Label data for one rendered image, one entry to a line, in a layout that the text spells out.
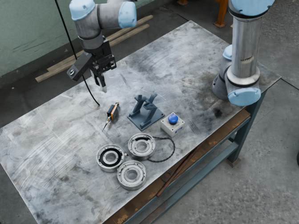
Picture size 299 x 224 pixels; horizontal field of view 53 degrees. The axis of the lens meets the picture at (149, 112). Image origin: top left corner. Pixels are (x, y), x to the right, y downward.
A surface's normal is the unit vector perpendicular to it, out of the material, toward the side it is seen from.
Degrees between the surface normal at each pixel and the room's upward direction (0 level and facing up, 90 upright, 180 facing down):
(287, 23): 0
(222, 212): 0
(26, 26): 90
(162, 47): 0
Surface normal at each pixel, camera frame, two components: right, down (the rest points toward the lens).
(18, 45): 0.65, 0.59
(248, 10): -0.04, 0.70
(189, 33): -0.01, -0.62
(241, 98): 0.01, 0.86
